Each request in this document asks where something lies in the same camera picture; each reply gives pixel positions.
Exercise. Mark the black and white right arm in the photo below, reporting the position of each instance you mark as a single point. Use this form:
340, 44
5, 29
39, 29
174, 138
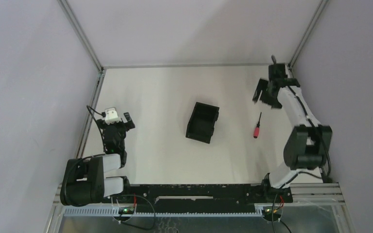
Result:
307, 147

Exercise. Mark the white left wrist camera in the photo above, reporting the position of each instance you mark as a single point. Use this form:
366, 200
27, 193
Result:
111, 116

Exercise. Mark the left controller board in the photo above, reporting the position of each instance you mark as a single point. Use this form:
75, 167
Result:
126, 211

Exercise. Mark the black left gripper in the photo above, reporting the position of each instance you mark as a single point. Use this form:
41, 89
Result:
119, 125

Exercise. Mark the black plastic bin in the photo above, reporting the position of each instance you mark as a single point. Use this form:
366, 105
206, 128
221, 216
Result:
201, 124

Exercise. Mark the controller board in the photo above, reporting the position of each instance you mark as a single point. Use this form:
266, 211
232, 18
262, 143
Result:
270, 211
126, 211

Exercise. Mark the right controller board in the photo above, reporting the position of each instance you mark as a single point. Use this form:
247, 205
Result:
270, 211

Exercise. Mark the aluminium frame front beam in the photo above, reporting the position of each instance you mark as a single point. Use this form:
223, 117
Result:
325, 193

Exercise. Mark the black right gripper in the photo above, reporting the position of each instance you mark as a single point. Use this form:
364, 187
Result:
263, 84

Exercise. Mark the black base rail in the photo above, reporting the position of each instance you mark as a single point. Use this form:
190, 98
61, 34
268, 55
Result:
173, 207

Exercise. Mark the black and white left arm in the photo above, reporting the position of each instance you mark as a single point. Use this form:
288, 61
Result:
85, 181

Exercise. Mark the red handled screwdriver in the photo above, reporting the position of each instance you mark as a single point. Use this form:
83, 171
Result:
257, 127

